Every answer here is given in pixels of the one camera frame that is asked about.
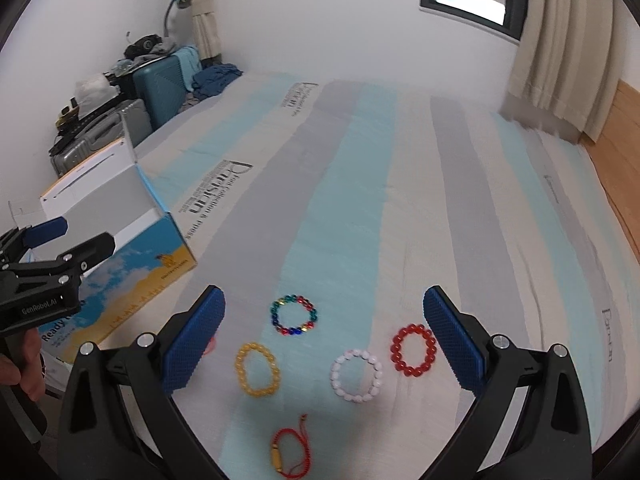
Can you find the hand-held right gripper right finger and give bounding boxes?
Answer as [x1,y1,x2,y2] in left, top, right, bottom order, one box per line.
[422,285,594,480]

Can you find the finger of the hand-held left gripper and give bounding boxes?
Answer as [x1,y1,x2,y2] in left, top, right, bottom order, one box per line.
[9,232,117,294]
[0,216,70,262]

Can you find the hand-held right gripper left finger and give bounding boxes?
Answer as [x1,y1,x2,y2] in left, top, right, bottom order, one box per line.
[56,285,227,480]

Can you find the blue and white cardboard box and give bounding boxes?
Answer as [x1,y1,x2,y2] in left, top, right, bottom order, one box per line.
[39,125,199,365]

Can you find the multicolour bead bracelet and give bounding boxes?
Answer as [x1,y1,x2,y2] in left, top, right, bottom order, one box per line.
[269,296,319,337]

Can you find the white bead bracelet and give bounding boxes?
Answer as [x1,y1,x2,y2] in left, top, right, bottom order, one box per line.
[329,349,385,405]

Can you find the person's left hand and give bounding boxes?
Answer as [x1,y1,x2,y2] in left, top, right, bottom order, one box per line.
[0,329,47,402]

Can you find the silver suitcase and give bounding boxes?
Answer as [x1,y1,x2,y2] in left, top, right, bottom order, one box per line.
[49,99,152,177]

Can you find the white plastic bag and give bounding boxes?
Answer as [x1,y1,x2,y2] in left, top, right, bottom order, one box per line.
[74,73,122,112]

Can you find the striped bed sheet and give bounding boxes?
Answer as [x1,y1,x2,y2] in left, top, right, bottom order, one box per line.
[60,69,640,480]

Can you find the teal suitcase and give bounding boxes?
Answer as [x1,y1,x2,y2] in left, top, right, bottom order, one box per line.
[132,52,200,132]

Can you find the black bag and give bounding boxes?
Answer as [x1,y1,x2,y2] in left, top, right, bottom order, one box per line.
[123,34,177,60]

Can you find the dark blue clothes pile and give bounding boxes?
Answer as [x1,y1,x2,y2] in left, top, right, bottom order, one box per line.
[191,63,244,102]

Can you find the light blue cloth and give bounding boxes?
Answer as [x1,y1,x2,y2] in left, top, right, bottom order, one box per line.
[174,46,202,87]

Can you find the narrow beige curtain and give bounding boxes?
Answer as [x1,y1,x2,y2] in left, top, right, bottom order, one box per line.
[184,0,224,67]

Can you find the wide beige curtain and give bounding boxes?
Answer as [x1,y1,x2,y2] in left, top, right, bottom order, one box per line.
[501,0,622,145]

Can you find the yellow bead bracelet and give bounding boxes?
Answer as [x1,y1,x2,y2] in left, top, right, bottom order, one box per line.
[235,342,279,397]

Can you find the red bead bracelet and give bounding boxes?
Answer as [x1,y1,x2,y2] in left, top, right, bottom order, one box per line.
[390,324,437,378]

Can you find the red string bracelet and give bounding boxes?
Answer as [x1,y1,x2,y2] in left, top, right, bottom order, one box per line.
[270,413,309,478]

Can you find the wooden wall panel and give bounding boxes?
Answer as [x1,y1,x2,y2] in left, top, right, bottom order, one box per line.
[579,79,640,266]

